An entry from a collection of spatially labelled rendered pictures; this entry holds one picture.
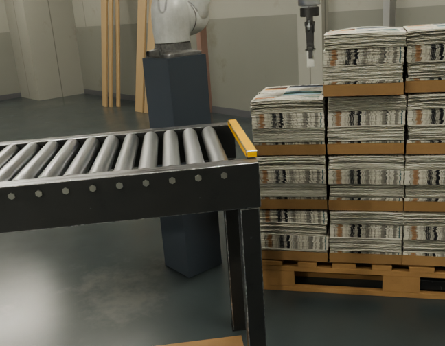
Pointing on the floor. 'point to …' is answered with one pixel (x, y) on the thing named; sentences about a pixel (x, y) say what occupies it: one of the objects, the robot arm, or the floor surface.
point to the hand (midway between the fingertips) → (310, 58)
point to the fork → (437, 283)
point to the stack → (354, 187)
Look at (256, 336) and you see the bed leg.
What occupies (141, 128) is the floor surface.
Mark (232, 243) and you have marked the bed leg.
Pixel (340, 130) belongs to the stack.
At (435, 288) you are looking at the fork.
